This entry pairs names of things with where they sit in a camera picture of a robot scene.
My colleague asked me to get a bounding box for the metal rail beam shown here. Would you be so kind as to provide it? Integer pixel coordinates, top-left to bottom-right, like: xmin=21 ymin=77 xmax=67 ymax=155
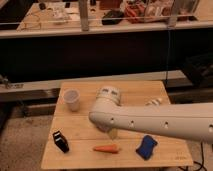
xmin=0 ymin=70 xmax=187 ymax=102

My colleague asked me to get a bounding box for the cream cylindrical end stick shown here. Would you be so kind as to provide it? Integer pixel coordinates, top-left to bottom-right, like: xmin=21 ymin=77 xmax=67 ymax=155
xmin=108 ymin=129 xmax=118 ymax=139

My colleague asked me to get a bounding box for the metal frame post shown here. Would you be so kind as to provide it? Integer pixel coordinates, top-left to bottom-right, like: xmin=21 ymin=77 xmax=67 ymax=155
xmin=167 ymin=0 xmax=181 ymax=28
xmin=78 ymin=0 xmax=89 ymax=31

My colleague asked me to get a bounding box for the orange carrot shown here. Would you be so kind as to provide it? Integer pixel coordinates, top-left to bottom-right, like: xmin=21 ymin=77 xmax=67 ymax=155
xmin=93 ymin=144 xmax=119 ymax=154

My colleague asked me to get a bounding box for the translucent plastic cup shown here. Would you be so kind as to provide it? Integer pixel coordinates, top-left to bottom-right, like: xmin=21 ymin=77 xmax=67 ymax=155
xmin=63 ymin=89 xmax=80 ymax=112

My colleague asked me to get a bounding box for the black cable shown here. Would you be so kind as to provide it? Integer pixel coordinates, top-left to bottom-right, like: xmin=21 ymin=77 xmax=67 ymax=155
xmin=193 ymin=142 xmax=209 ymax=171

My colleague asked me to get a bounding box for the orange object on shelf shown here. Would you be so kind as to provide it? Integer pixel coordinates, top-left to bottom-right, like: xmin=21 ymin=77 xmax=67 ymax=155
xmin=124 ymin=4 xmax=145 ymax=23

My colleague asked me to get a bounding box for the metal frame post right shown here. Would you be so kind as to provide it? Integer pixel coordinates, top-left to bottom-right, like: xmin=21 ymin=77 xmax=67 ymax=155
xmin=167 ymin=0 xmax=181 ymax=28

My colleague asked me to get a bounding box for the metal frame post left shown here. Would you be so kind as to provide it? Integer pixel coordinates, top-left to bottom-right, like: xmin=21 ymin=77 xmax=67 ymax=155
xmin=78 ymin=0 xmax=89 ymax=31

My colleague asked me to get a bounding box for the black bag on shelf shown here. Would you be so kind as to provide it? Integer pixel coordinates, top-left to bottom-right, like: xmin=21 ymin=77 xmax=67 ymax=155
xmin=102 ymin=10 xmax=124 ymax=25

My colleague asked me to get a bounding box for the blue sponge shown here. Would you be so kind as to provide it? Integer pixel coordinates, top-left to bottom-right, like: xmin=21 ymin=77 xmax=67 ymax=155
xmin=136 ymin=135 xmax=158 ymax=160

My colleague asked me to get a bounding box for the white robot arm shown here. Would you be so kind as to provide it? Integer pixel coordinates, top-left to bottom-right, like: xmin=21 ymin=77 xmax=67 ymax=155
xmin=89 ymin=86 xmax=213 ymax=144

